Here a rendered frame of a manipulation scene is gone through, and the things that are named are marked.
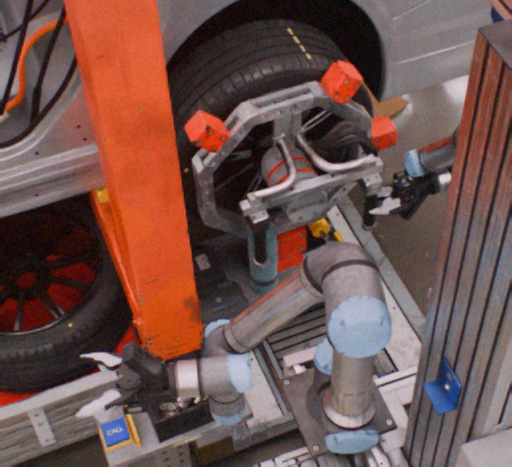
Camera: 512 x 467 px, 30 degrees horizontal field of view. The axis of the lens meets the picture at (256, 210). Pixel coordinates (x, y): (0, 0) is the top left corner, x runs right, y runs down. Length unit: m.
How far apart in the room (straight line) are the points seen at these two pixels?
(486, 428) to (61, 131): 1.51
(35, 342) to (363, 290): 1.41
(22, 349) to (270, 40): 1.17
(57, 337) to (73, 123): 0.65
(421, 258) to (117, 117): 1.90
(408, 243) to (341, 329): 2.01
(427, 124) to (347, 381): 2.38
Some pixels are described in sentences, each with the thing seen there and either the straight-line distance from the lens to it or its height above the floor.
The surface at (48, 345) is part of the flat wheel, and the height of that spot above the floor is 0.50.
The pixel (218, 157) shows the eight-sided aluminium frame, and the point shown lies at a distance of 2.67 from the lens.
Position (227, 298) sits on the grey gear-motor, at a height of 0.40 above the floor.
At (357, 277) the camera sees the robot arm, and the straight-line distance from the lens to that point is 1.82.
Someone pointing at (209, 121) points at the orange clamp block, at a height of 1.11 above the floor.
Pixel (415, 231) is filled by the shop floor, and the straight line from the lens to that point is 3.81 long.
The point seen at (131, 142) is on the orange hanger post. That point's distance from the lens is 2.15.
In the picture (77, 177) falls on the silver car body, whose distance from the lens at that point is 2.92.
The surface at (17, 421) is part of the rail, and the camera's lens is 3.03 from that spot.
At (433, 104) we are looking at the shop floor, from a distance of 4.32.
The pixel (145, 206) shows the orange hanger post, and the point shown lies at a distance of 2.31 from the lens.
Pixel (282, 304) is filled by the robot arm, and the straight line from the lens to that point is 1.98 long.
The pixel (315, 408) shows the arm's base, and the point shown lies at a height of 0.86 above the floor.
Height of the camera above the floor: 2.91
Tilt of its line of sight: 49 degrees down
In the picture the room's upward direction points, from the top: 3 degrees counter-clockwise
